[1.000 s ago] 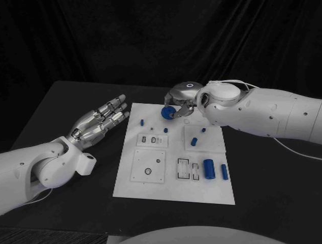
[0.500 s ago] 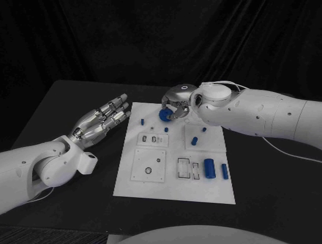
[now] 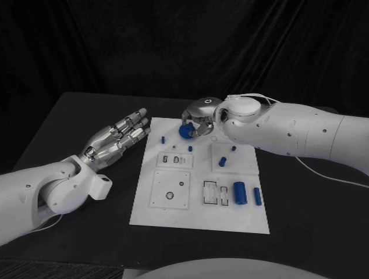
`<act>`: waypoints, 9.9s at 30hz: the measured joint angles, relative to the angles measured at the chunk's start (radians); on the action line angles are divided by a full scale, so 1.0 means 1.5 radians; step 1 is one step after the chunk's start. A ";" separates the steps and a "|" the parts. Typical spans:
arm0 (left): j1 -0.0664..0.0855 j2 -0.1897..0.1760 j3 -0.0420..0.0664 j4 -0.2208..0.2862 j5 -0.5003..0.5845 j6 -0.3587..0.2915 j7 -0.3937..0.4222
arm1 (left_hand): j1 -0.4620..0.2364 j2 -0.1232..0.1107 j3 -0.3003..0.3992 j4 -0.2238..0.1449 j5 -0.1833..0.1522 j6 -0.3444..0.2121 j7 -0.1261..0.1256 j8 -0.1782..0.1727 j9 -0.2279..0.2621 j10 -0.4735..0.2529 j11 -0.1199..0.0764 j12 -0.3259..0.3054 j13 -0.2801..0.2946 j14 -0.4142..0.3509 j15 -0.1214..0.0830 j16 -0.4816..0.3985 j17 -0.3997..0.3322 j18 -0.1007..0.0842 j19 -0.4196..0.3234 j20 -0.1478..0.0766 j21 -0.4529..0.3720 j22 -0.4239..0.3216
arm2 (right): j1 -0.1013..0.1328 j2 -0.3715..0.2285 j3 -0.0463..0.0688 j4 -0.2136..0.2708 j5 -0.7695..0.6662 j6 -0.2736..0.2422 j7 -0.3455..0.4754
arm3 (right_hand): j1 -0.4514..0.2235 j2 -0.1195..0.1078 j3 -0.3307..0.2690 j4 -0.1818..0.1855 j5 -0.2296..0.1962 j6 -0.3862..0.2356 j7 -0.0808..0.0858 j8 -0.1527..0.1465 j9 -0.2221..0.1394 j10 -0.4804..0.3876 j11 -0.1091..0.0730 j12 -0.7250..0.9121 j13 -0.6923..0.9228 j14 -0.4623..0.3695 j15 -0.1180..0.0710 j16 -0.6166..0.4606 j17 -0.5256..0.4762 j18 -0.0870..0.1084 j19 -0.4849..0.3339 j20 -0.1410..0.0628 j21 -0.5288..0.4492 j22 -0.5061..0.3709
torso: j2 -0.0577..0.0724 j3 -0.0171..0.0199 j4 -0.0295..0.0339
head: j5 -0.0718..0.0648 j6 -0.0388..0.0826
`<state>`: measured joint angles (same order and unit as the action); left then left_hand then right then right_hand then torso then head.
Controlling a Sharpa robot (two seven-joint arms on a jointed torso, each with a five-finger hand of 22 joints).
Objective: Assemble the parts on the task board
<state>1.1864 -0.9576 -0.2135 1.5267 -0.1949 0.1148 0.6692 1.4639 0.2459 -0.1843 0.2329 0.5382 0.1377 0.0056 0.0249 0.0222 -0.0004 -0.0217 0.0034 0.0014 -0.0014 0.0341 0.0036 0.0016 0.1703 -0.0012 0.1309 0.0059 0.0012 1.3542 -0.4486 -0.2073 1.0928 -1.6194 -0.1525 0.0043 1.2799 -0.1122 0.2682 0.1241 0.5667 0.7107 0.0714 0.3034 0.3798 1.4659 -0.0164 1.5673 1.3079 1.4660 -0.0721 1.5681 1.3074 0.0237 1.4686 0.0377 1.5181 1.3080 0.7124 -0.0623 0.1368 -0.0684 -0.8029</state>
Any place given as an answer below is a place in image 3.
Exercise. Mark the blue stepped peg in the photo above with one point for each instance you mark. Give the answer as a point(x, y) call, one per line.
point(223, 161)

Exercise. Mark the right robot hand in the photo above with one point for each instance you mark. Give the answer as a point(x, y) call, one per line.
point(200, 109)

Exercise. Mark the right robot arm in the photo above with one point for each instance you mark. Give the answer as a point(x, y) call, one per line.
point(298, 130)

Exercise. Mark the blue gear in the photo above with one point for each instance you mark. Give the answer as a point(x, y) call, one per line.
point(187, 130)

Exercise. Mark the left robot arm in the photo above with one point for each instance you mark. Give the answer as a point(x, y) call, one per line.
point(12, 196)

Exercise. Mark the white task board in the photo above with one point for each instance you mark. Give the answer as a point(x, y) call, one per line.
point(200, 185)

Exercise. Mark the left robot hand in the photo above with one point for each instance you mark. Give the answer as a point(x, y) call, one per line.
point(119, 137)

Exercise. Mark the large blue cylinder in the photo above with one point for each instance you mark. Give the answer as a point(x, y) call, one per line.
point(240, 193)

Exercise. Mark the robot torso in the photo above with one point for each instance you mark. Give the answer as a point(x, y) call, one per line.
point(236, 269)

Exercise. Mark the slim blue cylinder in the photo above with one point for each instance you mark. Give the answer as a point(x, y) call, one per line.
point(257, 196)

